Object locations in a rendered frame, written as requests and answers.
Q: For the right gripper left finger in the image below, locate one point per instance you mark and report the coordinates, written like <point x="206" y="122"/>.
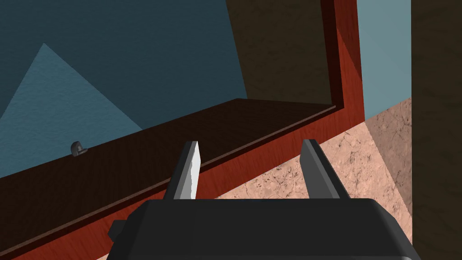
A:
<point x="187" y="177"/>

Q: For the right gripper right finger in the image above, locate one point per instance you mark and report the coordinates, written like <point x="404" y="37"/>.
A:
<point x="321" y="177"/>

